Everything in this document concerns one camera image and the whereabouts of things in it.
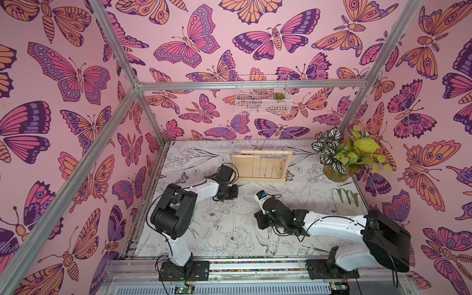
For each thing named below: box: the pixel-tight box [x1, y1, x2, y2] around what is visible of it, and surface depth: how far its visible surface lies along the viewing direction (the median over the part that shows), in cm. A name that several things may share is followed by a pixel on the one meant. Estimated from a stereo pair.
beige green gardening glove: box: [331, 188, 368, 217], surface depth 94 cm
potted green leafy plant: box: [310, 125, 394, 183], surface depth 87 cm
